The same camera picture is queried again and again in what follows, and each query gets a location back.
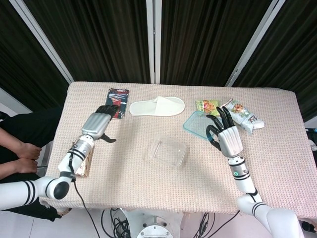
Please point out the blue rimmed clear lid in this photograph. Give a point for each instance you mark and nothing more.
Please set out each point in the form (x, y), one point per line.
(196, 124)

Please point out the clear plastic container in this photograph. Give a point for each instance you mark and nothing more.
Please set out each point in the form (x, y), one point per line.
(168, 151)

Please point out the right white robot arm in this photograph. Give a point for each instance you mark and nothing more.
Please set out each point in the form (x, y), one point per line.
(247, 186)

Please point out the gold packet with red labels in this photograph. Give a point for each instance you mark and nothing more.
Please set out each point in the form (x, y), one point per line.
(85, 167)

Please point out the red black snack packet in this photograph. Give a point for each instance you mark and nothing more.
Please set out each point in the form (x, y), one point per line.
(121, 99)

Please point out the person's black clothing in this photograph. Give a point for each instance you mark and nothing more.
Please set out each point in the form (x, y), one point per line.
(32, 124)

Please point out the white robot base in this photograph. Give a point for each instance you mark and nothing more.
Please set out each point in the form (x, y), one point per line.
(154, 228)

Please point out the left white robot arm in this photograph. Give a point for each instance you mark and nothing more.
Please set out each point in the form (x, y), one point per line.
(44, 188)

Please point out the white slanted frame post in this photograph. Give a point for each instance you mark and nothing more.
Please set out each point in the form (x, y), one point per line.
(42, 39)
(252, 42)

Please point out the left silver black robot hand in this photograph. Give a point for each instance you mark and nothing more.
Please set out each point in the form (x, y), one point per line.
(95, 124)

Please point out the person's bare forearm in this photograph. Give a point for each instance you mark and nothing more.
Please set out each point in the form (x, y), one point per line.
(17, 168)
(22, 148)

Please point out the white disposable slipper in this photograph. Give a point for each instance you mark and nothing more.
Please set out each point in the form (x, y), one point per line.
(158, 106)

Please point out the pink waffle weave tablecloth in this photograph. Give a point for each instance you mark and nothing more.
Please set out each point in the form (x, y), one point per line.
(148, 186)

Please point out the black curtain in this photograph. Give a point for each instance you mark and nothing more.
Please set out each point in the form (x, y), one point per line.
(104, 39)

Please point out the white snack bag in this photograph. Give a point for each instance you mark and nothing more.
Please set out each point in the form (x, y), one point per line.
(245, 117)

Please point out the white upright frame post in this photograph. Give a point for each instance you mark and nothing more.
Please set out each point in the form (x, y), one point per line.
(153, 39)

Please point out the green snack packet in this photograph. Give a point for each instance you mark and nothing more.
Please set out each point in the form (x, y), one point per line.
(206, 105)

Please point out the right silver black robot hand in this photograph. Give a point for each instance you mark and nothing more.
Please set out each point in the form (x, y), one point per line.
(230, 141)

